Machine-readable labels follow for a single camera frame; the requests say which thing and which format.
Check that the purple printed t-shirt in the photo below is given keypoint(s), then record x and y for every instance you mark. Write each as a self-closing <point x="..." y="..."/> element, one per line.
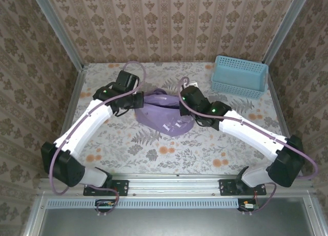
<point x="159" y="118"/>

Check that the small connector board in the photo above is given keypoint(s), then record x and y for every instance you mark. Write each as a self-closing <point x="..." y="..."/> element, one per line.
<point x="105" y="204"/>
<point x="249" y="206"/>

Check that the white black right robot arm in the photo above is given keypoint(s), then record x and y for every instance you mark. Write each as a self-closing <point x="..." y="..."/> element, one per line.
<point x="251" y="133"/>

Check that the light blue plastic basket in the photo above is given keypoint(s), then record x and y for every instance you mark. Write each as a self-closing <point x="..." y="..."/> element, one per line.
<point x="238" y="77"/>

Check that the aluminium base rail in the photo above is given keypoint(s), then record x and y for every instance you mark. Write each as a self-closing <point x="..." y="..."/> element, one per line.
<point x="171" y="187"/>

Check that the aluminium frame post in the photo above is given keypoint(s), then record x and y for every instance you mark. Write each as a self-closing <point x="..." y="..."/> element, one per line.
<point x="59" y="31"/>
<point x="287" y="28"/>

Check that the floral tablecloth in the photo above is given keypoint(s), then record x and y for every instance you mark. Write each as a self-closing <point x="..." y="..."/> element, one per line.
<point x="159" y="72"/>

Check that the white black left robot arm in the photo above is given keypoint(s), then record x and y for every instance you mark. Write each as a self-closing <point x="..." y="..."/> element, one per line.
<point x="84" y="128"/>

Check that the grey metal panel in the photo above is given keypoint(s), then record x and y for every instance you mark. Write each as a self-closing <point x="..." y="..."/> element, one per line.
<point x="179" y="223"/>

